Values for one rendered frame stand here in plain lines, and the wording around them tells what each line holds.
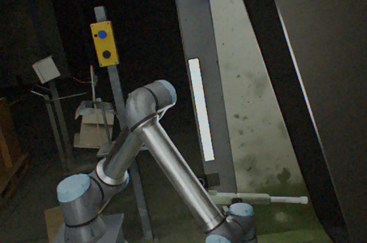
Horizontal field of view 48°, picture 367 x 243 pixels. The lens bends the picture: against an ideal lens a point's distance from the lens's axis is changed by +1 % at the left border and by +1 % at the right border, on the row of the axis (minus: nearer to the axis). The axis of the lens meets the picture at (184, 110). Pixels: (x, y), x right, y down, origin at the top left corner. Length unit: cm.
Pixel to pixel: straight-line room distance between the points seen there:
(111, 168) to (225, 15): 105
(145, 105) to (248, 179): 127
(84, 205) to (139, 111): 60
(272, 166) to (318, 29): 144
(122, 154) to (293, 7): 95
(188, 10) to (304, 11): 116
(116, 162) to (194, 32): 90
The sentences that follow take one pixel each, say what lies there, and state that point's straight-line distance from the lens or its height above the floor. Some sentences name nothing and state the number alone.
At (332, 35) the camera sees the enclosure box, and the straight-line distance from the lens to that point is 128.
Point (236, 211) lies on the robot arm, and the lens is 154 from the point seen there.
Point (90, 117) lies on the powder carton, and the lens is 396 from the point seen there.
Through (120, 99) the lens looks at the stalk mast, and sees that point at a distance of 262.
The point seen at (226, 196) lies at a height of 73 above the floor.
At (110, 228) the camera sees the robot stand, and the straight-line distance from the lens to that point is 201.
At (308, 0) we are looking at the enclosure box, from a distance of 125.
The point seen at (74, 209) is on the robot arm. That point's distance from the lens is 188.
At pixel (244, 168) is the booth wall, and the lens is 254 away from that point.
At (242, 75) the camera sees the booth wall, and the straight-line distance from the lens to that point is 237.
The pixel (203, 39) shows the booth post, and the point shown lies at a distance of 232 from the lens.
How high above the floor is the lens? 161
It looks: 15 degrees down
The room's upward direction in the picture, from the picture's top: 10 degrees counter-clockwise
